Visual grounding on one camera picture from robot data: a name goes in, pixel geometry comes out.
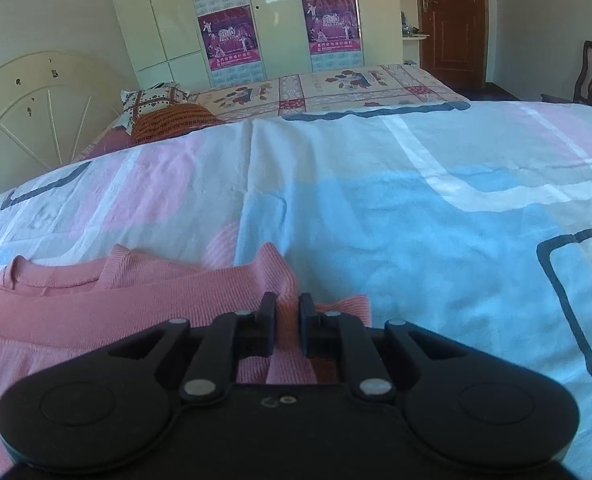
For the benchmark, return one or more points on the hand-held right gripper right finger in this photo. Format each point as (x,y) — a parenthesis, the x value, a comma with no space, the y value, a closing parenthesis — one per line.
(306,312)

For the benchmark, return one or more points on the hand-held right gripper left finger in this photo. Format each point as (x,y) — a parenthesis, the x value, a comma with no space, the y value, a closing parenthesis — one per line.
(268,312)

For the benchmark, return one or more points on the pink sweatshirt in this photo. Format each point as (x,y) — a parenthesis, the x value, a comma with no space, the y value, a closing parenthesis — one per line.
(76,320)

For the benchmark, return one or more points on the patterned pastel bedsheet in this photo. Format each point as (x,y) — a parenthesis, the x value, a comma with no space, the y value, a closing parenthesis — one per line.
(376,210)

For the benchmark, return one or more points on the orange knitted cushion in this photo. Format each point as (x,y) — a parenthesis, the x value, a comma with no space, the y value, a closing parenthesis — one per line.
(176,120)

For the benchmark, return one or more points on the floral bedspread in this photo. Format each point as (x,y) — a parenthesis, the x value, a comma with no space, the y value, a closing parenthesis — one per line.
(326,87)

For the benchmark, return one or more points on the patterned pillow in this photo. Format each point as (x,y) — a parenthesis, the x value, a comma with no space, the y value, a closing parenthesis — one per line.
(151,100)

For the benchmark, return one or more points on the cream wardrobe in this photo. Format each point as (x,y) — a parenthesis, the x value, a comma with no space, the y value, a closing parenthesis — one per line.
(276,25)

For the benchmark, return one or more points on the cream round headboard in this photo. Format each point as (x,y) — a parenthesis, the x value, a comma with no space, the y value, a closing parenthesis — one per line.
(41,110)

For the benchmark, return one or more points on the cream corner shelf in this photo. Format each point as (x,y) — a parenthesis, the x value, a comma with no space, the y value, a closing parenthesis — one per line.
(410,20)

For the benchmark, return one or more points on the brown wooden door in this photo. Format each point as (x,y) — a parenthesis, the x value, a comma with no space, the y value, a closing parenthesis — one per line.
(451,15)

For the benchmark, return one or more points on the purple wall poster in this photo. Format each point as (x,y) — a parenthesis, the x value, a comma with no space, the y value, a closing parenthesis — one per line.
(331,25)
(228,35)

